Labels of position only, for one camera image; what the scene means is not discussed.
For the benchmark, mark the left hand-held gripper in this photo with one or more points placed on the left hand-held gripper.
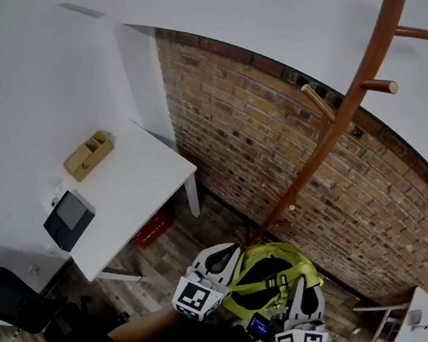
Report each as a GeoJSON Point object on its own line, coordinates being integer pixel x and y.
{"type": "Point", "coordinates": [194, 299]}

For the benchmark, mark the yellow-green black backpack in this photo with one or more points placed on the yellow-green black backpack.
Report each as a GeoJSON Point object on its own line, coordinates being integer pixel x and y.
{"type": "Point", "coordinates": [250, 254]}

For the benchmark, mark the wooden coat stand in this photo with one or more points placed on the wooden coat stand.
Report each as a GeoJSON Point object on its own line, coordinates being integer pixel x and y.
{"type": "Point", "coordinates": [344, 116]}

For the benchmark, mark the person's left forearm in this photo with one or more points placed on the person's left forearm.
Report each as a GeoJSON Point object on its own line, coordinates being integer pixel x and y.
{"type": "Point", "coordinates": [148, 326]}

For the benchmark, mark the small black screen device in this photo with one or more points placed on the small black screen device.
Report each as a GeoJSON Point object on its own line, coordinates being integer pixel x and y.
{"type": "Point", "coordinates": [259, 328]}

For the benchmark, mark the red box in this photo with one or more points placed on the red box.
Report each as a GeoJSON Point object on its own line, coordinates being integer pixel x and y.
{"type": "Point", "coordinates": [152, 232]}

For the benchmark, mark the small white grey device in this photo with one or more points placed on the small white grey device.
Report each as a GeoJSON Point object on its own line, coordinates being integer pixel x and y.
{"type": "Point", "coordinates": [416, 318]}

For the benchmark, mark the white desk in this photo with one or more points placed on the white desk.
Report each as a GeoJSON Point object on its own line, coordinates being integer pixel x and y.
{"type": "Point", "coordinates": [139, 180]}

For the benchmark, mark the black box with grey lid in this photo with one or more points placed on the black box with grey lid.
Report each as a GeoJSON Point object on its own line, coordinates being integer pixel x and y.
{"type": "Point", "coordinates": [68, 222]}

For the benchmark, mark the wooden desk organizer box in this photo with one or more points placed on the wooden desk organizer box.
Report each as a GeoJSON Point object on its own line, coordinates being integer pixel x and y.
{"type": "Point", "coordinates": [88, 156]}

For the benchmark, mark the small white round gadget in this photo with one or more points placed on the small white round gadget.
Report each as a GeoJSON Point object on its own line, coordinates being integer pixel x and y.
{"type": "Point", "coordinates": [55, 200]}

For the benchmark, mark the yellow black striped tape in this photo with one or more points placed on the yellow black striped tape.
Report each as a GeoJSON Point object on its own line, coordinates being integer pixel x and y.
{"type": "Point", "coordinates": [17, 334]}

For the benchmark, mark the black mesh office chair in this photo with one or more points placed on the black mesh office chair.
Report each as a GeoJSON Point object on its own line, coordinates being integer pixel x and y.
{"type": "Point", "coordinates": [1, 299]}

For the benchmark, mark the light wooden frame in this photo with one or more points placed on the light wooden frame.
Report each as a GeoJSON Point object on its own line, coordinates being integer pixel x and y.
{"type": "Point", "coordinates": [384, 309]}

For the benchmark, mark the white wall socket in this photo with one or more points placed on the white wall socket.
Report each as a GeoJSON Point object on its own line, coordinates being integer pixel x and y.
{"type": "Point", "coordinates": [35, 269]}

